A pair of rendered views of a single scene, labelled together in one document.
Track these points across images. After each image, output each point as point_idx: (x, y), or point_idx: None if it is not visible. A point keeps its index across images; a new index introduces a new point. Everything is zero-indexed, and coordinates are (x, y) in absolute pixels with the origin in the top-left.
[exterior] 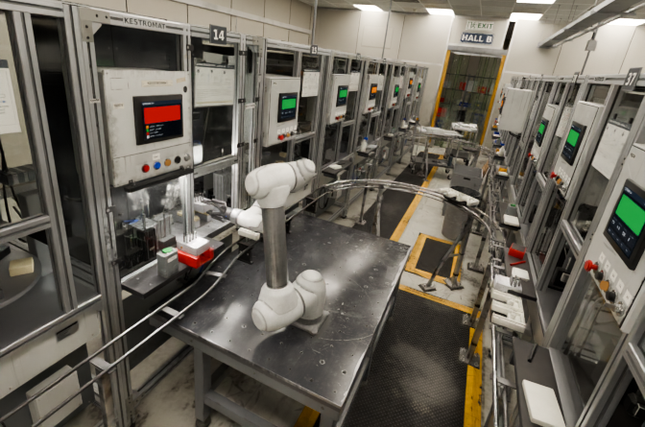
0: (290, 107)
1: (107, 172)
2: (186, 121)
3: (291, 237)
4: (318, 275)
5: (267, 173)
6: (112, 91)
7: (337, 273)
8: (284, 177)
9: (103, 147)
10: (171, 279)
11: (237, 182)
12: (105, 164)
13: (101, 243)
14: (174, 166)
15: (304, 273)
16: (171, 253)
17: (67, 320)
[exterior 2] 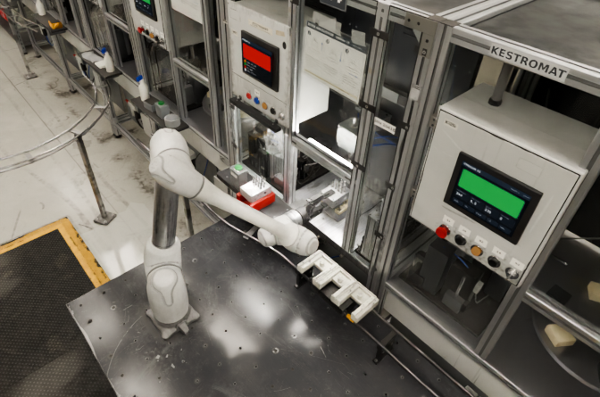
0: (493, 204)
1: (231, 78)
2: (283, 79)
3: (360, 359)
4: (158, 283)
5: (155, 134)
6: (231, 19)
7: (235, 390)
8: (152, 150)
9: (229, 58)
10: (232, 189)
11: (347, 208)
12: (229, 71)
13: (228, 123)
14: (270, 114)
15: (167, 269)
16: (233, 170)
17: (214, 149)
